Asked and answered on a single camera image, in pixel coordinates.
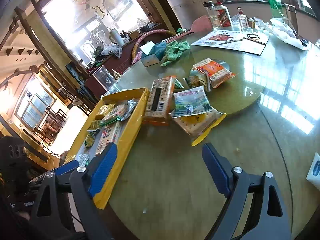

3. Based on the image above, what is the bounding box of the long orange cracker pack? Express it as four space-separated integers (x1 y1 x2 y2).
143 76 175 127

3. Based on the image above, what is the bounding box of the small green snack packet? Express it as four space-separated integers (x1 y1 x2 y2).
84 130 99 148

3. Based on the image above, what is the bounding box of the blue green snack bag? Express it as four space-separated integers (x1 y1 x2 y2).
170 85 218 118

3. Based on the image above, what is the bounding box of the green plastic bag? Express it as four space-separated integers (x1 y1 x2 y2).
268 0 285 20

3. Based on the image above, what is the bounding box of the small white green packet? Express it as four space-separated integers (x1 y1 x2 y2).
78 154 90 167

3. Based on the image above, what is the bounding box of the orange label cracker pack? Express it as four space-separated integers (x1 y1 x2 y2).
192 58 236 88

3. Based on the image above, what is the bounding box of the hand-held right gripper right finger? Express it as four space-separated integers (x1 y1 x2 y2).
202 142 292 240

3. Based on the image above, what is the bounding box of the white thermos jug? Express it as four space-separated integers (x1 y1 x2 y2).
109 29 125 47

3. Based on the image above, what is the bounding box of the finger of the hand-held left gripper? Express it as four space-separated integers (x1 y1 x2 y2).
29 159 80 183

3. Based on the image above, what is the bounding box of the small clear liquor bottle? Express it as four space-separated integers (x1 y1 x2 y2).
236 7 249 32

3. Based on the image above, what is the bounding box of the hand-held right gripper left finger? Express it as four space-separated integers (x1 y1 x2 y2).
30 142 118 240

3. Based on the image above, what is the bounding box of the yellow snack packet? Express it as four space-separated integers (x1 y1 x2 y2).
96 104 116 120

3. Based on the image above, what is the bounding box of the red blue print cracker pack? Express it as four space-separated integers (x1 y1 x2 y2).
94 121 122 155

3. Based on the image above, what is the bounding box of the glass turntable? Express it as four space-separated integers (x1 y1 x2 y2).
114 44 266 117

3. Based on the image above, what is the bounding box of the silver snack packet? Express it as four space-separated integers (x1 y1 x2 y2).
120 99 139 122

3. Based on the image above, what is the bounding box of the teal tissue box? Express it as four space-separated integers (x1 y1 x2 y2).
139 41 167 67

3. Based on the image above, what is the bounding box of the printed paper poster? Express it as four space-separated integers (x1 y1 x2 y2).
191 29 271 55

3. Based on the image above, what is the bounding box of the clear plastic bag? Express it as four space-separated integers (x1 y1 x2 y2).
101 44 123 58

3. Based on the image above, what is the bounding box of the white liquor bottle red label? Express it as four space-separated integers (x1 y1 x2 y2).
214 1 232 28

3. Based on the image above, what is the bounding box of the round rice cracker packet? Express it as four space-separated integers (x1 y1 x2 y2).
99 102 128 127

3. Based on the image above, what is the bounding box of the clear acrylic box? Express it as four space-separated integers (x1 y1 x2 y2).
92 65 117 92

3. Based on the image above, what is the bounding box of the yellow square cracker pack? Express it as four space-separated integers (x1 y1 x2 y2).
172 111 227 147

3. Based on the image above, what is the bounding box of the clear glass jar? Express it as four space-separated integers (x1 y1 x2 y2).
202 1 223 29

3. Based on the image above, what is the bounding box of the white tissue pack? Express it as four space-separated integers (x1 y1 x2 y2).
306 152 320 191

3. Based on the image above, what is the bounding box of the yellow cardboard box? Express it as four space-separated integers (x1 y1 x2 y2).
64 87 150 210

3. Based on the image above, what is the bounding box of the white plastic bag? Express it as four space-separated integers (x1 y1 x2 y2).
269 17 308 50

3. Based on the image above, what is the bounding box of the olive green snack packet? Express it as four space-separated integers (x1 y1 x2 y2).
184 74 212 92

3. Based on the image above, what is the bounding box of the wooden chair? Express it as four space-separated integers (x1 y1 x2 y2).
32 105 68 147

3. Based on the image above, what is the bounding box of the black pen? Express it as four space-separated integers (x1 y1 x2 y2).
218 38 244 45

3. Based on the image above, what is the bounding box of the green cloth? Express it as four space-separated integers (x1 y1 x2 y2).
160 40 191 67

